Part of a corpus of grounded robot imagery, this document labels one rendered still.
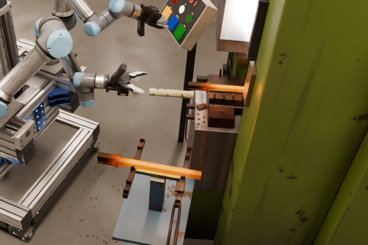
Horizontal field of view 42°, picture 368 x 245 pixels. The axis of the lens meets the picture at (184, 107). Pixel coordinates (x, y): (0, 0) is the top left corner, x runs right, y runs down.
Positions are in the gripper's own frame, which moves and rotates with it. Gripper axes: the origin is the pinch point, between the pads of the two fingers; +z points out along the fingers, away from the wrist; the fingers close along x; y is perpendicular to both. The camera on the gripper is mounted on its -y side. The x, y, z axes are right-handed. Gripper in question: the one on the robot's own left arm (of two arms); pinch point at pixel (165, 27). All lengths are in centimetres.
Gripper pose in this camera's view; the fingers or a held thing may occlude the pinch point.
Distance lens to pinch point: 265.1
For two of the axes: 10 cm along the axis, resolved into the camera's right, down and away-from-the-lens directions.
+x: -4.0, -6.4, 6.6
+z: 7.5, 1.8, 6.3
